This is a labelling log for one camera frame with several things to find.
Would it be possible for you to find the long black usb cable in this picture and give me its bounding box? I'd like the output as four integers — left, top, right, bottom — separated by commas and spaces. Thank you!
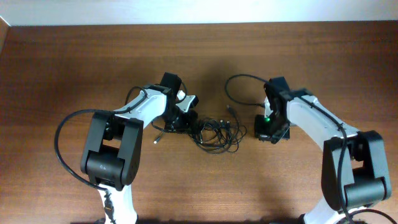
150, 119, 193, 145

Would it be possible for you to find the black cable bundle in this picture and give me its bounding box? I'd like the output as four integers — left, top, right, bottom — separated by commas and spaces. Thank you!
189, 104, 248, 155

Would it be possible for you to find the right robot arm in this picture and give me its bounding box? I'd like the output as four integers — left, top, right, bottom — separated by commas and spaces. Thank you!
254, 77, 395, 223

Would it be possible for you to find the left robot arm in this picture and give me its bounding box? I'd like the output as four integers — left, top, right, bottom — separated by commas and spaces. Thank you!
80, 73, 198, 223

